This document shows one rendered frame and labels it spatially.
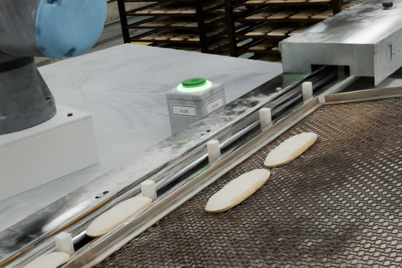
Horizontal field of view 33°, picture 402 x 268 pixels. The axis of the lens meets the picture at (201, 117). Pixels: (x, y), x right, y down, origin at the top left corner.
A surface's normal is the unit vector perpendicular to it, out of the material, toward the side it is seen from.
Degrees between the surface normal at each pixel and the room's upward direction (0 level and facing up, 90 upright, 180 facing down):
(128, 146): 0
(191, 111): 90
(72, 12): 97
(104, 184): 0
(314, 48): 90
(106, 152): 0
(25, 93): 72
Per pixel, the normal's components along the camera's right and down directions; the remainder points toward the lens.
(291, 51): -0.57, 0.32
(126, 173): -0.12, -0.95
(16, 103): 0.46, -0.10
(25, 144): 0.65, 0.15
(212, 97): 0.81, 0.08
